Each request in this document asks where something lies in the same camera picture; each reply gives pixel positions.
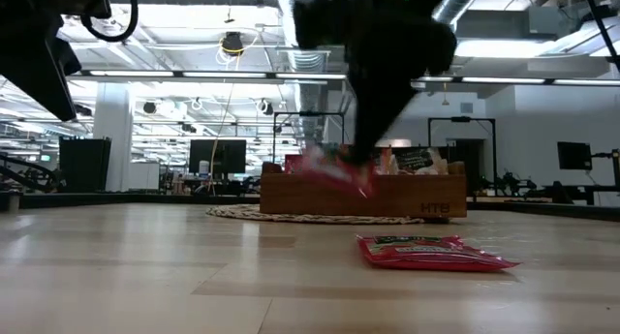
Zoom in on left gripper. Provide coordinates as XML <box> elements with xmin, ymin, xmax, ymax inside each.
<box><xmin>0</xmin><ymin>12</ymin><xmax>82</xmax><ymax>123</ymax></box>

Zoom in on round woven placemat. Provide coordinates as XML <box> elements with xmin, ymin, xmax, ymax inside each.
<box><xmin>205</xmin><ymin>203</ymin><xmax>427</xmax><ymax>227</ymax></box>

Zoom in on black cabinet panel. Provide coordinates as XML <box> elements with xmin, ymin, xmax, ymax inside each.
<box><xmin>58</xmin><ymin>136</ymin><xmax>112</xmax><ymax>194</ymax></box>

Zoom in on black wall monitor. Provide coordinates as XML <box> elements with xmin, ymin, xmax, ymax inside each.
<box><xmin>556</xmin><ymin>141</ymin><xmax>594</xmax><ymax>171</ymax></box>

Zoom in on white square pillar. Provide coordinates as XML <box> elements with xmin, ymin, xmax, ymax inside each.
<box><xmin>91</xmin><ymin>81</ymin><xmax>135</xmax><ymax>194</ymax></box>

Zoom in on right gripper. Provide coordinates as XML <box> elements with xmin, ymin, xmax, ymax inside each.
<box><xmin>293</xmin><ymin>0</ymin><xmax>458</xmax><ymax>167</ymax></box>

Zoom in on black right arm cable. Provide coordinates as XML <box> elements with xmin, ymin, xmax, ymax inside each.
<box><xmin>579</xmin><ymin>0</ymin><xmax>620</xmax><ymax>75</ymax></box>

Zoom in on beige tea packet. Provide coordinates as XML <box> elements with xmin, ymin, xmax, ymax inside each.
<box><xmin>392</xmin><ymin>146</ymin><xmax>450</xmax><ymax>176</ymax></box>

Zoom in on black background workbench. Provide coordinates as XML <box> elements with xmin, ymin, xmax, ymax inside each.
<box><xmin>525</xmin><ymin>149</ymin><xmax>620</xmax><ymax>207</ymax></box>

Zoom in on linear ceiling light strip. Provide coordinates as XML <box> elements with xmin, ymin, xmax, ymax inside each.
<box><xmin>67</xmin><ymin>70</ymin><xmax>620</xmax><ymax>87</ymax></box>

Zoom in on black computer monitor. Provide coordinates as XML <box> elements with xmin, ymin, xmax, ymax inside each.
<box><xmin>188</xmin><ymin>138</ymin><xmax>248</xmax><ymax>175</ymax></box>

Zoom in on silver round ventilation duct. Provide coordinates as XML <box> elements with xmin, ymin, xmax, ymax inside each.
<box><xmin>411</xmin><ymin>0</ymin><xmax>490</xmax><ymax>91</ymax></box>
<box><xmin>276</xmin><ymin>0</ymin><xmax>348</xmax><ymax>146</ymax></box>

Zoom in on red tea packet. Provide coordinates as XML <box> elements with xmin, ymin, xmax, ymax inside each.
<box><xmin>299</xmin><ymin>143</ymin><xmax>378</xmax><ymax>199</ymax></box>
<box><xmin>284</xmin><ymin>153</ymin><xmax>305</xmax><ymax>175</ymax></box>
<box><xmin>356</xmin><ymin>233</ymin><xmax>522</xmax><ymax>273</ymax></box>

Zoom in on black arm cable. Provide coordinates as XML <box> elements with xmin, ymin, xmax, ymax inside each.
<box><xmin>579</xmin><ymin>0</ymin><xmax>620</xmax><ymax>75</ymax></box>
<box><xmin>79</xmin><ymin>0</ymin><xmax>140</xmax><ymax>44</ymax></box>

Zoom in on black background rig frame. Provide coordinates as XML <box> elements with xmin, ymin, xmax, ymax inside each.
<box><xmin>272</xmin><ymin>110</ymin><xmax>346</xmax><ymax>174</ymax></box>
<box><xmin>427</xmin><ymin>115</ymin><xmax>499</xmax><ymax>190</ymax></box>

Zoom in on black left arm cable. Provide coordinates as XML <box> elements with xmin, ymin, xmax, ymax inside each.
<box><xmin>79</xmin><ymin>0</ymin><xmax>140</xmax><ymax>44</ymax></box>

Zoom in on wooden tea organizer box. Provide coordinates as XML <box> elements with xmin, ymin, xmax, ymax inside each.
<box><xmin>260</xmin><ymin>160</ymin><xmax>469</xmax><ymax>220</ymax></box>

